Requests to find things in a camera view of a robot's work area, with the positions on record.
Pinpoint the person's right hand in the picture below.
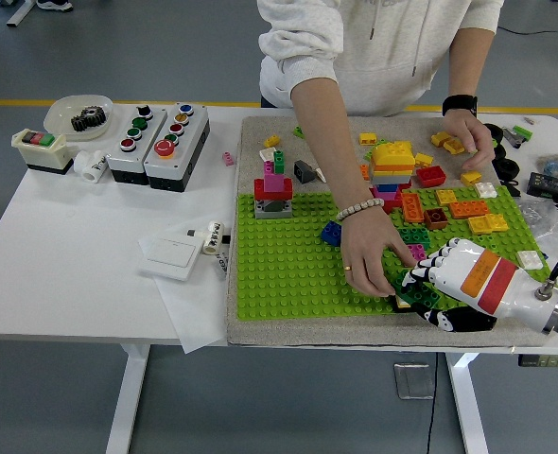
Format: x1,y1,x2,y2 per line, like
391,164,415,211
339,206,420,300

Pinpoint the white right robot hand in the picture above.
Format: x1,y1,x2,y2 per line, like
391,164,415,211
399,237,558,335

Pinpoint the person's left hand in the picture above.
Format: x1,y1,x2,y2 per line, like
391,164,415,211
442,113,497,173

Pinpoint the dark green long brick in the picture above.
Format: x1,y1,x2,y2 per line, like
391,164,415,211
396,226,432,247
385,267,444,308

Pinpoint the blue square brick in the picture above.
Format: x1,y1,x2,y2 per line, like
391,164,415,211
320,220,342,247

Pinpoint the red square brick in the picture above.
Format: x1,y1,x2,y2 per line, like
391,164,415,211
415,166,448,188

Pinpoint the orange long brick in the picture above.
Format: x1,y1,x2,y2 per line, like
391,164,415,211
448,200,491,219
400,191,425,223

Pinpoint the dark brown square brick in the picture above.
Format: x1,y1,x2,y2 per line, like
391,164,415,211
423,206,449,232

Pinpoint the brick tower with yellow roof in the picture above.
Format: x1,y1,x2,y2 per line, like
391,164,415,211
361,141,415,214

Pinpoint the lime green brick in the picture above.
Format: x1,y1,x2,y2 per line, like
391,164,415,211
363,139,389,161

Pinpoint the dark grey slope brick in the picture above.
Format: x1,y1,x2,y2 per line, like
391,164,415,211
292,159,317,184

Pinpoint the red pink green brick tower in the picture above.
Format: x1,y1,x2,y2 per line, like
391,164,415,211
253,149,293,221

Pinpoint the black wristwatch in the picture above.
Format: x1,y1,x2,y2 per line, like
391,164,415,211
442,94,479,118

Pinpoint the clear plastic bag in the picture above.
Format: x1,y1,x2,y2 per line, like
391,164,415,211
514,196,558,250

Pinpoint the lime green studded baseplate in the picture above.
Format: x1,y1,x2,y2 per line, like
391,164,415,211
235,184,557,323

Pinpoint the black digital meter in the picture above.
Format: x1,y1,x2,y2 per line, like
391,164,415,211
526,171,558,201

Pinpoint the desk control panel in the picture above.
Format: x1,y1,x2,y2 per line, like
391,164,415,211
517,353,558,369

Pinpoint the grey-brown mat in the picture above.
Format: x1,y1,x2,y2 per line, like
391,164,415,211
225,115,558,350

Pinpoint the metal floor plate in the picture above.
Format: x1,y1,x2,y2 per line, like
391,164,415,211
392,362,436,401

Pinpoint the white table leg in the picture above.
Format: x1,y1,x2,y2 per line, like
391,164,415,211
104,343,150,454
445,352,491,454

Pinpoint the white labelled tube fitting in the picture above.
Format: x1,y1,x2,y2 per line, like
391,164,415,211
201,218,226,256

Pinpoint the white paper sheet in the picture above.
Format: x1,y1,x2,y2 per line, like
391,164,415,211
137,221,228,355

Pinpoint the grey emergency stop control box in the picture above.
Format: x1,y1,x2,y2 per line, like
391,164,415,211
144,102,211,193

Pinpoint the grey four-button control box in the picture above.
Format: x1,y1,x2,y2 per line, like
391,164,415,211
104,104,167,186

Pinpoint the white pipe tee fitting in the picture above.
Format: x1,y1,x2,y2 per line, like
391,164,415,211
73,149,109,183

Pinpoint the black metal gear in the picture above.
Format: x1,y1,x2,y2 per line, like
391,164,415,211
70,106,109,132

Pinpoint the translucent white bowl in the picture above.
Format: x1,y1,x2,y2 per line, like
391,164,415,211
43,94,115,142

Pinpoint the black white sneaker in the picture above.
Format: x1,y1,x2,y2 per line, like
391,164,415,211
36,0,75,13

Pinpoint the white stand foot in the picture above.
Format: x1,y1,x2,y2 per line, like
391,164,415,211
5,0,39,28

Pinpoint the bead bracelet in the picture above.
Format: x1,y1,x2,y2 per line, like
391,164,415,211
335,197,386,223

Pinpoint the thin black hanging cable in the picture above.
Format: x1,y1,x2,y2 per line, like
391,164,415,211
425,352,440,454

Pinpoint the white wall switch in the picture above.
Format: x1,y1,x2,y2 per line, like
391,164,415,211
137,235,200,283

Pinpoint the cream switch box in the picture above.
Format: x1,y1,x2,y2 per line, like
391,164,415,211
11,130,75,176

